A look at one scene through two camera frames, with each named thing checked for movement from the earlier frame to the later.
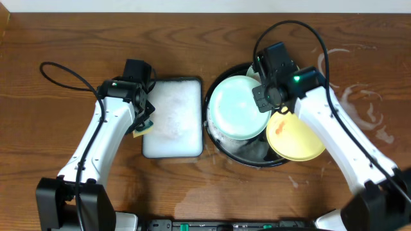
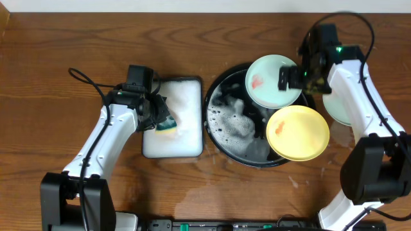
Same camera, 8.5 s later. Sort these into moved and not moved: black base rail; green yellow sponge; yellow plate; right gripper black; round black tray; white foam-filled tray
Moved: right gripper black; green yellow sponge
Not moved: yellow plate; black base rail; round black tray; white foam-filled tray
